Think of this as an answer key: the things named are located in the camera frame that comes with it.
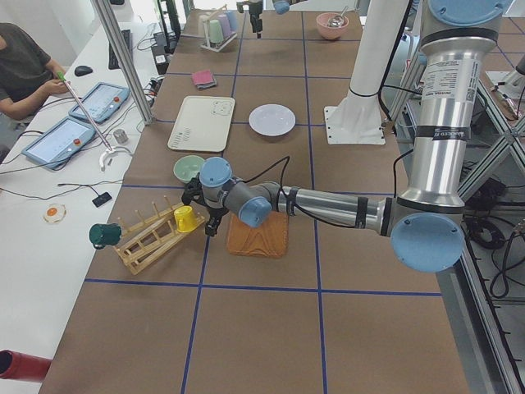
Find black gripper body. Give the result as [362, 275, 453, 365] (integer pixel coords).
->
[236, 0, 263, 18]
[181, 180, 226, 222]

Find cream bear tray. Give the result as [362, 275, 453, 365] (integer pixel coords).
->
[167, 95, 235, 153]

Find blue pastel cup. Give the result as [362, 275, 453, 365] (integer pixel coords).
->
[225, 10, 238, 32]

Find yellow mug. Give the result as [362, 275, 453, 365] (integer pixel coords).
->
[174, 205, 199, 233]

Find green bowl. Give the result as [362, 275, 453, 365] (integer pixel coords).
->
[173, 155, 205, 184]

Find purple pastel cup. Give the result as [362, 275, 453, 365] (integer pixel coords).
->
[217, 14, 231, 38]

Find green pastel cup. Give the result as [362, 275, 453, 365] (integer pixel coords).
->
[208, 19, 224, 45]

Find white cup rack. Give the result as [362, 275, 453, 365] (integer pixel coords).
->
[198, 5, 238, 53]

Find wooden cutting board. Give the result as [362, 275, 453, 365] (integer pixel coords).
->
[226, 212, 289, 259]

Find grey cloth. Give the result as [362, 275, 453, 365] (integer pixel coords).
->
[196, 79, 217, 90]

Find pink bowl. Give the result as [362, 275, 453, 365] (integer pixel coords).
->
[316, 12, 349, 40]

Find wooden dish rack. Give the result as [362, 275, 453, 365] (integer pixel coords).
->
[113, 195, 205, 275]

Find pink cloth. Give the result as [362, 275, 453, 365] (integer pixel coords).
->
[191, 70, 216, 86]

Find metal scoop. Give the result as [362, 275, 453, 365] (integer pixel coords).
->
[327, 6, 349, 29]

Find white round plate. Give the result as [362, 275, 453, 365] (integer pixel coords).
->
[249, 103, 296, 136]

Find small black device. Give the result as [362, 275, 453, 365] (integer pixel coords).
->
[92, 192, 112, 208]

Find small metal cylinder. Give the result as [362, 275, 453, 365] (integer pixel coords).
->
[113, 129, 128, 144]

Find dark green cup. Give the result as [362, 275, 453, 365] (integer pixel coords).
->
[89, 223, 122, 250]

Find upper teach pendant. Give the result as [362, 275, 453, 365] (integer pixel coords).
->
[80, 82, 130, 124]

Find teach pendant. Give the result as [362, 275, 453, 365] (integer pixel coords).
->
[22, 117, 95, 169]
[80, 82, 130, 124]

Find fried egg toy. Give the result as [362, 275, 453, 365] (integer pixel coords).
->
[43, 204, 66, 224]

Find lower teach pendant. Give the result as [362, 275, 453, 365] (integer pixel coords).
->
[22, 117, 95, 169]

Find black computer mouse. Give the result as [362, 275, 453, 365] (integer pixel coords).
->
[74, 65, 94, 77]

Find long metal rod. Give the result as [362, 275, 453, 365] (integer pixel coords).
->
[57, 71, 133, 172]

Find seated person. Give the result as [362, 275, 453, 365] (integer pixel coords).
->
[0, 22, 66, 165]

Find red cylinder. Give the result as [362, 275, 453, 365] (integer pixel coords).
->
[1, 350, 52, 383]

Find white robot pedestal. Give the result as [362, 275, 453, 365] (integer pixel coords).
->
[325, 0, 411, 145]

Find aluminium frame post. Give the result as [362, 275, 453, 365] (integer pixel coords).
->
[92, 0, 153, 126]

